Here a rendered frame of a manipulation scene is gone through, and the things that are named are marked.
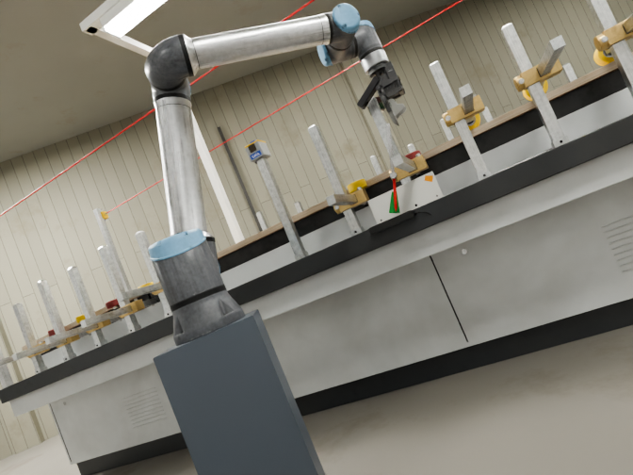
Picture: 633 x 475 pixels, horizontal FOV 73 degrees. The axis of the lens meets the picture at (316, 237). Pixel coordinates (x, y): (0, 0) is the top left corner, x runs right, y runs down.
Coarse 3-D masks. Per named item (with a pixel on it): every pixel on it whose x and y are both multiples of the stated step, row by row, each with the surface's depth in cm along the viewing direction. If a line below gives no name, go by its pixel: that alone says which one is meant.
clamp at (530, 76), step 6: (558, 60) 135; (534, 66) 138; (558, 66) 136; (528, 72) 139; (534, 72) 138; (552, 72) 136; (558, 72) 137; (516, 78) 140; (522, 78) 139; (528, 78) 139; (534, 78) 138; (540, 78) 138; (546, 78) 139; (516, 84) 141; (522, 84) 140; (528, 84) 139
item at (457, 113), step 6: (474, 102) 145; (480, 102) 144; (456, 108) 147; (462, 108) 147; (474, 108) 145; (480, 108) 145; (444, 114) 150; (450, 114) 148; (456, 114) 147; (462, 114) 147; (468, 114) 146; (474, 114) 148; (444, 120) 149; (450, 120) 148; (456, 120) 148
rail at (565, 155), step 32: (608, 128) 131; (544, 160) 138; (576, 160) 135; (480, 192) 145; (416, 224) 154; (320, 256) 168; (352, 256) 164; (256, 288) 180; (160, 320) 200; (96, 352) 216; (32, 384) 236
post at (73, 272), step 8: (72, 272) 221; (72, 280) 221; (80, 280) 222; (80, 288) 220; (80, 296) 220; (88, 296) 222; (80, 304) 220; (88, 304) 220; (88, 312) 219; (96, 336) 218
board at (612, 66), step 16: (608, 64) 147; (576, 80) 151; (592, 80) 150; (512, 112) 159; (480, 128) 163; (448, 144) 168; (384, 176) 178; (320, 208) 189; (256, 240) 205; (48, 336) 258
